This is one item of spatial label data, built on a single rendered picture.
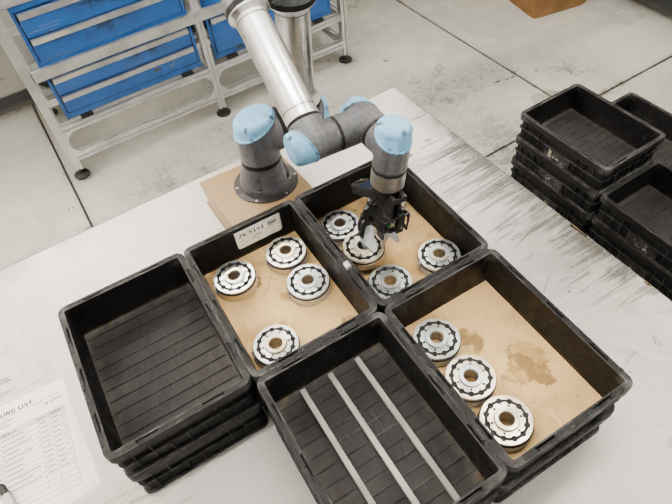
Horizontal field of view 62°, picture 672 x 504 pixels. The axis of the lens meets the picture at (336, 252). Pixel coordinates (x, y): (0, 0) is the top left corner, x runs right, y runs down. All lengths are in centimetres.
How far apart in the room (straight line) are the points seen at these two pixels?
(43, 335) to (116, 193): 149
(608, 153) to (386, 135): 131
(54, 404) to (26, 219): 174
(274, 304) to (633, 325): 87
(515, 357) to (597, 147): 121
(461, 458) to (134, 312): 82
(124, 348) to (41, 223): 179
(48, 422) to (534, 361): 112
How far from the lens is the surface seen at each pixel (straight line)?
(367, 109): 121
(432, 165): 182
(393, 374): 123
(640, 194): 235
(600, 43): 388
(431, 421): 119
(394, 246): 142
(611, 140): 236
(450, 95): 331
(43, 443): 153
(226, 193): 168
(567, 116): 243
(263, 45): 124
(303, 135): 115
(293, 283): 134
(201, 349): 133
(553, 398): 125
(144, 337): 140
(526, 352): 129
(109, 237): 183
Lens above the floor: 193
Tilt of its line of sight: 51 degrees down
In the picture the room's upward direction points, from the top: 7 degrees counter-clockwise
